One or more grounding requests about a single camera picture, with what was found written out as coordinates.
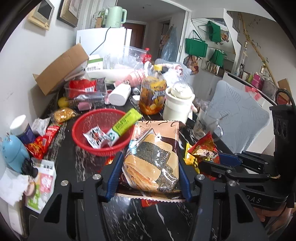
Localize blue round robot toy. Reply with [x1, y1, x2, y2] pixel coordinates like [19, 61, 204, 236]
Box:
[1, 132, 38, 178]

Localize small white cartoon packet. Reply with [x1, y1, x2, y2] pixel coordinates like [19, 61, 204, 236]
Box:
[83, 126, 111, 149]

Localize green white snack pouch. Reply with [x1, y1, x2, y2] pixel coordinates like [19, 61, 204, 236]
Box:
[106, 108, 142, 147]

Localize red gold candy packets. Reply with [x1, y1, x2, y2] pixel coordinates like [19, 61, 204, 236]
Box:
[25, 125, 61, 159]

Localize clear glass mug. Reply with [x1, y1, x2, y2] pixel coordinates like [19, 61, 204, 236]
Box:
[193, 108, 224, 141]

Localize red plastic mesh basket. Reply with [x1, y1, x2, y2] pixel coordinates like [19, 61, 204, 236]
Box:
[71, 108, 136, 157]

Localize iced tea drink bottle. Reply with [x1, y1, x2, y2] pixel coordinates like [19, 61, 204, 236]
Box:
[139, 64, 167, 115]

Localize brown cardboard box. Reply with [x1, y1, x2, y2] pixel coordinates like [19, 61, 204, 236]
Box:
[33, 44, 89, 96]

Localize red cartoon snack packet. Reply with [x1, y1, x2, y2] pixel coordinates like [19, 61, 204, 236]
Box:
[187, 132, 220, 174]

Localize person's right hand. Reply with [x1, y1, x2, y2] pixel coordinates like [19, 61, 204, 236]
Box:
[254, 204, 292, 222]

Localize white mini fridge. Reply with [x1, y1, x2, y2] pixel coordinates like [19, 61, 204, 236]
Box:
[75, 27, 133, 70]

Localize pink green sachet pack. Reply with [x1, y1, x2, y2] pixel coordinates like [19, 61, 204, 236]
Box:
[25, 158, 56, 214]

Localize green electric kettle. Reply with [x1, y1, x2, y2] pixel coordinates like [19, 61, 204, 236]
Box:
[105, 6, 127, 28]

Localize green felt tote bag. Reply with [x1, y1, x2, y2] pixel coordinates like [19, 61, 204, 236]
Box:
[185, 30, 208, 58]

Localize red packaged snack bag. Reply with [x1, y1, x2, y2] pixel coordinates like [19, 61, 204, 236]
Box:
[68, 79, 96, 99]

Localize light grey cushion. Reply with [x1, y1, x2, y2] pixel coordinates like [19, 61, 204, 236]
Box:
[209, 80, 271, 153]

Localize crumpled white tissue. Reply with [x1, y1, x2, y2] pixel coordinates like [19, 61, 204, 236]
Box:
[0, 168, 30, 206]

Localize yellow peanut snack bag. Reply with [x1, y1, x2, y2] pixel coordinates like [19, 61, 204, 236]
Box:
[184, 143, 200, 174]

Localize white lidded ceramic pot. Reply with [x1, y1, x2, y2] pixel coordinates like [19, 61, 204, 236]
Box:
[163, 81, 195, 124]

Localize white lid blue jar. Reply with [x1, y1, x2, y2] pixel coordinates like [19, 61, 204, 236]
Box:
[10, 114, 35, 145]

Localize wall intercom panel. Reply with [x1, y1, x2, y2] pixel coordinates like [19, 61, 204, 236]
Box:
[28, 0, 55, 30]

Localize white cylindrical container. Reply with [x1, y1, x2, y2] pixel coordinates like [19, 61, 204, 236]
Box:
[108, 83, 132, 106]

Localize framed picture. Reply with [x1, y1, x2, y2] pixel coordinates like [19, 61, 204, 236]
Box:
[57, 0, 82, 28]

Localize seaweed cracker package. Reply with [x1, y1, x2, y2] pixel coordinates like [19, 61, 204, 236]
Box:
[117, 120, 185, 202]

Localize cola bottle red cap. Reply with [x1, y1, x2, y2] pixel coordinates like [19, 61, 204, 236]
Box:
[142, 48, 152, 63]

